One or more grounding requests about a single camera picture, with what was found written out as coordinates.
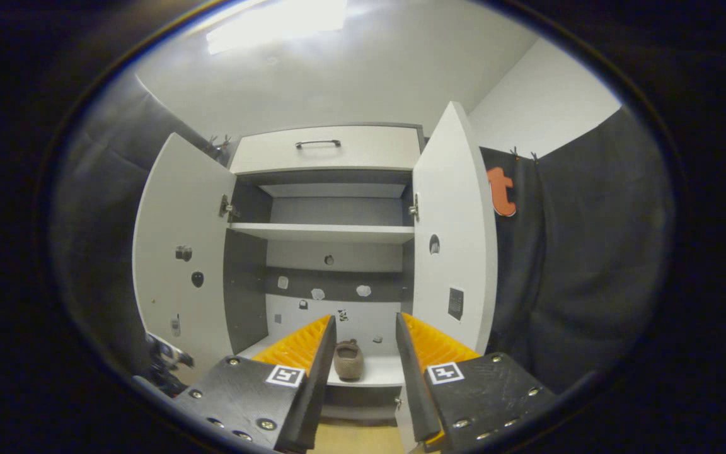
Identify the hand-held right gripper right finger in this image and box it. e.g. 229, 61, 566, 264
395, 311, 559, 453

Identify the white and grey shoe cabinet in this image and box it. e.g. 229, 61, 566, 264
223, 123, 427, 420

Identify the brown fuzzy shoe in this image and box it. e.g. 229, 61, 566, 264
333, 339, 365, 381

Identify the white cabinet drawer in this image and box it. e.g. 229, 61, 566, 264
229, 124, 424, 176

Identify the ceiling light panel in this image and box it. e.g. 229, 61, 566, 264
205, 0, 348, 55

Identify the white shoe cabinet door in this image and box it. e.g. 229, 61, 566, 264
393, 101, 499, 453
132, 132, 238, 379

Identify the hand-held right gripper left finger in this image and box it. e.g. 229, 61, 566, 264
174, 314, 337, 453

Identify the white cabinet shelf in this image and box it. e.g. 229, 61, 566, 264
229, 222, 415, 245

